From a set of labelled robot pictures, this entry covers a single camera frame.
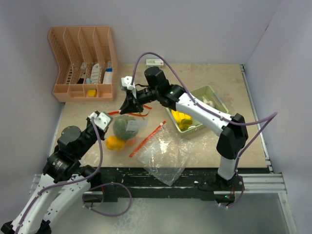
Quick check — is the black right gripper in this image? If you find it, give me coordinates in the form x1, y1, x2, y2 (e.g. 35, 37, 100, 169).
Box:
121, 87, 160, 113

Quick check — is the green netted melon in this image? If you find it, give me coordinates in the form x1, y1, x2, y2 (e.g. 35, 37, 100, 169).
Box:
113, 116, 138, 141

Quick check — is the clear zip bag orange zipper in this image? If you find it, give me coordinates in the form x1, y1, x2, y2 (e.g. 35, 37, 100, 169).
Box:
105, 105, 153, 151

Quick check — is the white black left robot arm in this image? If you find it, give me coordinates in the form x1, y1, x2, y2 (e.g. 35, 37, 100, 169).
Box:
0, 118, 109, 234

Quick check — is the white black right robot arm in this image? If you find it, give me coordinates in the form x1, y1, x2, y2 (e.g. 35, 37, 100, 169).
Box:
119, 67, 248, 191

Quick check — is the white blue bottle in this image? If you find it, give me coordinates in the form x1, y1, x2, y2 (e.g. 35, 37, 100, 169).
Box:
102, 61, 113, 84

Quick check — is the yellow block in organizer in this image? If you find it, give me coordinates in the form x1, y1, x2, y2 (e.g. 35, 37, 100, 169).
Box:
87, 89, 97, 97

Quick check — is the small white green box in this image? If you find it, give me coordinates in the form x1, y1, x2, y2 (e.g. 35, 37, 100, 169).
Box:
146, 58, 164, 69

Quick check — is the white ribbed item in organizer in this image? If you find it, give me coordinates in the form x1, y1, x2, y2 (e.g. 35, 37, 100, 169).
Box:
85, 63, 100, 84

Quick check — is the yellow banana bunch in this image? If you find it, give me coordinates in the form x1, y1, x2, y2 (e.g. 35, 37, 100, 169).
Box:
171, 110, 193, 131

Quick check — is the peach plastic desk organizer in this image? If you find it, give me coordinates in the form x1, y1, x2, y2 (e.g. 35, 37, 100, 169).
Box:
48, 26, 118, 103

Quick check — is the white garlic bulb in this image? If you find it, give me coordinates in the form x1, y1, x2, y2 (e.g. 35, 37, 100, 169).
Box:
202, 96, 216, 108

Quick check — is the pale green perforated basket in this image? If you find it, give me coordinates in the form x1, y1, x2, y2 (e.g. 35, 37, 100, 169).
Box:
166, 85, 231, 136

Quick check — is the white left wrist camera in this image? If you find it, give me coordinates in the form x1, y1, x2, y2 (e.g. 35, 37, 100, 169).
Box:
87, 111, 113, 132

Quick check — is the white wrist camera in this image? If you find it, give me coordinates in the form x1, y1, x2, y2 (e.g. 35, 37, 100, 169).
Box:
87, 111, 113, 132
120, 76, 137, 98

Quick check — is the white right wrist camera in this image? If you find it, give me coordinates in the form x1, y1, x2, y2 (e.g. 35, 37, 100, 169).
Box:
120, 76, 137, 98

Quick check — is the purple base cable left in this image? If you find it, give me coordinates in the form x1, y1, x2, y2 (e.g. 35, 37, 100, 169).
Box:
82, 182, 132, 217

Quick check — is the black front mounting rail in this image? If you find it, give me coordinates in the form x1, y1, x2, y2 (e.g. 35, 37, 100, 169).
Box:
82, 164, 247, 203

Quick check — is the aluminium frame rail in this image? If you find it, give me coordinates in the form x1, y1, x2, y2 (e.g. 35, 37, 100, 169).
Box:
29, 63, 293, 234

